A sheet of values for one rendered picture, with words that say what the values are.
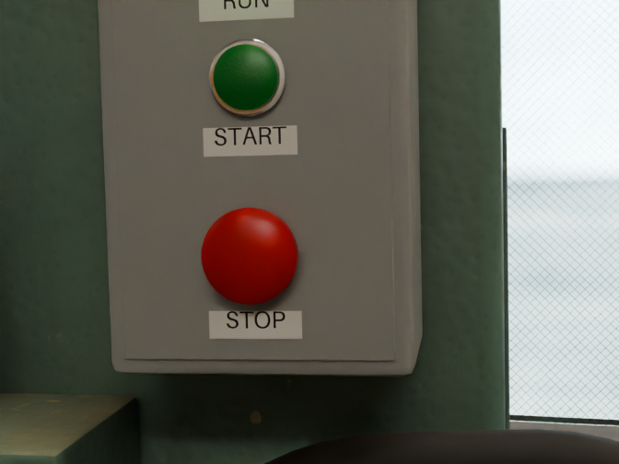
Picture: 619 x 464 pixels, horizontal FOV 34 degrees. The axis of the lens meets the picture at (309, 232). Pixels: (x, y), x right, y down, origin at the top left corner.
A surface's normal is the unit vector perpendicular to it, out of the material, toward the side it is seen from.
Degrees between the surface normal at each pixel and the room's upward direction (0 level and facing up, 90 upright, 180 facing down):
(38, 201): 90
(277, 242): 86
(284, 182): 90
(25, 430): 0
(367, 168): 90
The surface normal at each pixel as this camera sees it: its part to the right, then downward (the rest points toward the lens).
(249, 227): -0.15, -0.08
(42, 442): -0.03, -1.00
